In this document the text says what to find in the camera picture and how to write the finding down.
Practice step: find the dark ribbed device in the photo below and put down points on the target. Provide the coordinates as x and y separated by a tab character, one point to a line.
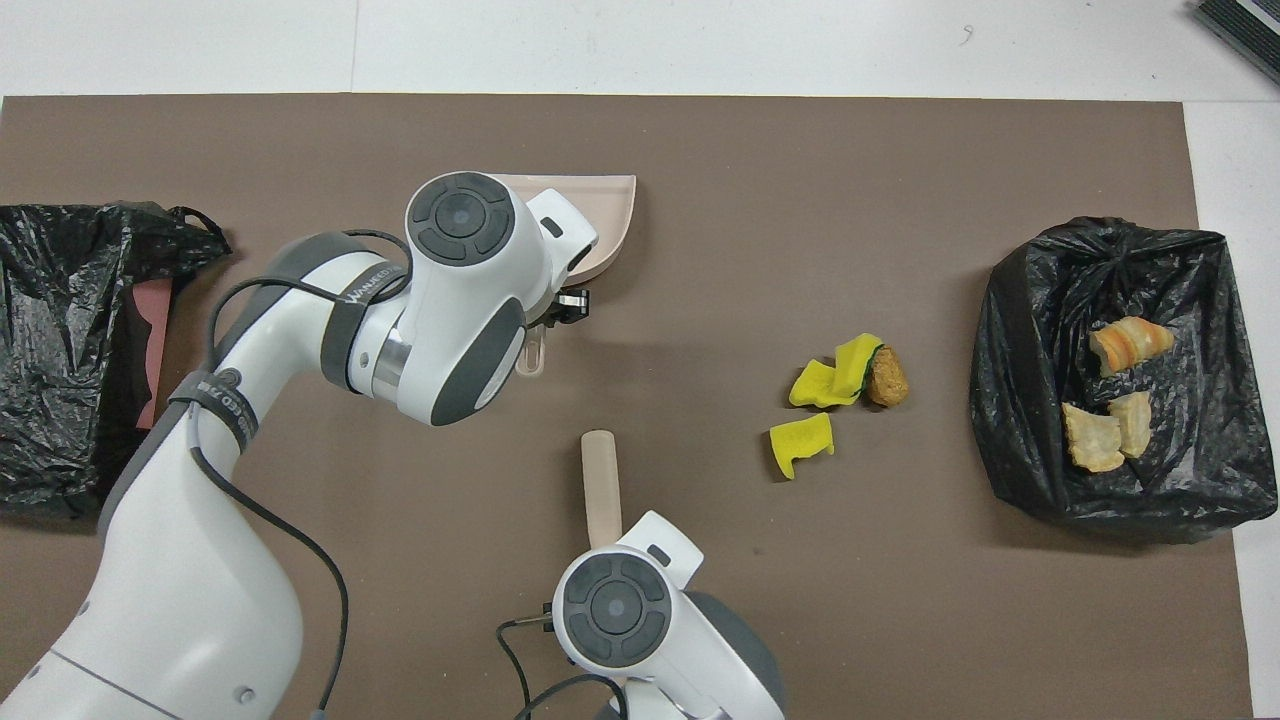
1250	30

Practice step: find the orange striped croissant piece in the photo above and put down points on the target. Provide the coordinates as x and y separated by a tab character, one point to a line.
1130	343

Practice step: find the beige hand brush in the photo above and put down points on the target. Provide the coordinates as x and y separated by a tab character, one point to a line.
601	480

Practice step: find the beige plastic dustpan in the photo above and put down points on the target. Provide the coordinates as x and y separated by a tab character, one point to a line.
600	220

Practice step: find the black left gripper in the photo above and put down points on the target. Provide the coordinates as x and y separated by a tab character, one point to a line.
552	315

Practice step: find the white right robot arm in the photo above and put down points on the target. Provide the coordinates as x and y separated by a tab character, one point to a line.
650	620

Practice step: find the pink bin rim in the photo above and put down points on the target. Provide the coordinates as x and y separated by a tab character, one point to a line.
155	320

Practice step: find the yellow green sponge piece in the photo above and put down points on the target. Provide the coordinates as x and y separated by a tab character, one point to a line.
858	362

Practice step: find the black trash bag pink bin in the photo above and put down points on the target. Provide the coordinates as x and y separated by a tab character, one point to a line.
60	300

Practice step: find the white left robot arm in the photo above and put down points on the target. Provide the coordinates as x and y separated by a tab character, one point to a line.
200	600

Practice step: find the brown cork lump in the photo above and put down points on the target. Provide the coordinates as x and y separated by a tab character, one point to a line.
888	380

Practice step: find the brown table mat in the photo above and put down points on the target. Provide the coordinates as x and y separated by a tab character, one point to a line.
900	600

